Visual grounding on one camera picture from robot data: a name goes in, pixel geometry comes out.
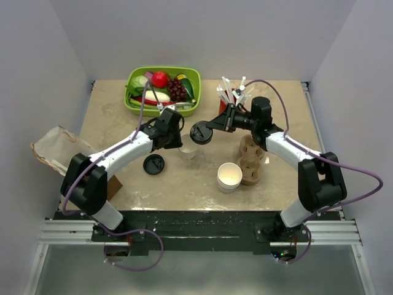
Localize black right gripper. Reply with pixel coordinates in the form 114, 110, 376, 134
206, 103, 258, 133

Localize black coffee cup lid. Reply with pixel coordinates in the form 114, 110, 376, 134
189, 120, 213, 145
143, 154, 165, 176

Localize white paper coffee cup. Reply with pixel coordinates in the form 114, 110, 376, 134
178, 134, 197, 160

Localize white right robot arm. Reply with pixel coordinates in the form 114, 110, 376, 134
206, 96, 347, 242

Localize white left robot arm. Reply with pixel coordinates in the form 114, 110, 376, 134
60, 108, 184, 241

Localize brown paper takeout bag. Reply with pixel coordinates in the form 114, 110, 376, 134
29, 125, 123, 206

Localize red straw holder cup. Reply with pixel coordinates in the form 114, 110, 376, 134
219, 88, 246, 114

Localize green plastic produce bin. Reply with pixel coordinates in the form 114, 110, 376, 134
124, 66, 201, 117

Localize white wrapped straw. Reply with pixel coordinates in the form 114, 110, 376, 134
216, 85, 232, 104
222, 76, 235, 104
236, 90, 252, 106
238, 76, 246, 92

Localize red toy chili pepper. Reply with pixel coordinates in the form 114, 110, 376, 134
130, 96, 174, 106

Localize white toy radish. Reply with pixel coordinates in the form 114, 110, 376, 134
145, 90, 171, 103

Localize purple toy grapes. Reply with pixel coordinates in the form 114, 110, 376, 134
166, 77, 189, 103

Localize brown pulp cup carrier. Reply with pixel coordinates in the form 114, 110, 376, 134
236, 135, 265, 186

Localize red toy apple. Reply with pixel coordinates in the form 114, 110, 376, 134
152, 71, 169, 89

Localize green toy cucumber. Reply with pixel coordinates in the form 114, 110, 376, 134
180, 77, 195, 100

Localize stack of white paper cups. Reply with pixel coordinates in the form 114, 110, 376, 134
217, 162, 243, 194

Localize green toy cabbage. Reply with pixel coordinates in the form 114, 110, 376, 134
130, 75, 150, 89

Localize purple toy onion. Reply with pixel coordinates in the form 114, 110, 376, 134
144, 71, 154, 80

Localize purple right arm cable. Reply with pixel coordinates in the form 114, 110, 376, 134
242, 79, 384, 265

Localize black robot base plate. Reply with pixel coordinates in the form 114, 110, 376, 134
52, 208, 341, 258

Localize aluminium frame rail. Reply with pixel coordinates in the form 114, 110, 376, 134
301, 82, 376, 294

